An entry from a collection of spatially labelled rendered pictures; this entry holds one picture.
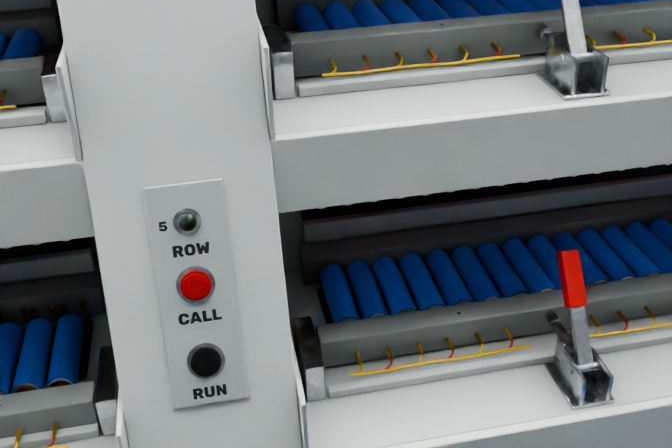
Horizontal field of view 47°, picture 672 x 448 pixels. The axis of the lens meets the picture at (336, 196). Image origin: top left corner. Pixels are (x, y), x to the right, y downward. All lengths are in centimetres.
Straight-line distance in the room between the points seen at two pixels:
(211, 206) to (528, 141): 18
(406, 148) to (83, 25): 18
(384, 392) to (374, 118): 18
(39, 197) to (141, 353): 10
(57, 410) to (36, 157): 16
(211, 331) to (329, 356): 11
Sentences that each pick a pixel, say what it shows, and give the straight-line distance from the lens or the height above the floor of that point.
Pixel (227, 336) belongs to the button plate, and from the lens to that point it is 42.
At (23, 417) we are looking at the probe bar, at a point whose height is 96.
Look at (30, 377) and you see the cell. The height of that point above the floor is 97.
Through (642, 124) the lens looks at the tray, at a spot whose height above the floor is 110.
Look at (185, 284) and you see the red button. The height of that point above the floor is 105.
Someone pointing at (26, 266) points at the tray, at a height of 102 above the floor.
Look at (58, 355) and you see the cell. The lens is 54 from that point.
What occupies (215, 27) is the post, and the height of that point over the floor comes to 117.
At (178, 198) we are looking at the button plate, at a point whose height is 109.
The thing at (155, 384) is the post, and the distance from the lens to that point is 44.
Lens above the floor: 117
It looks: 12 degrees down
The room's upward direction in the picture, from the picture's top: 5 degrees counter-clockwise
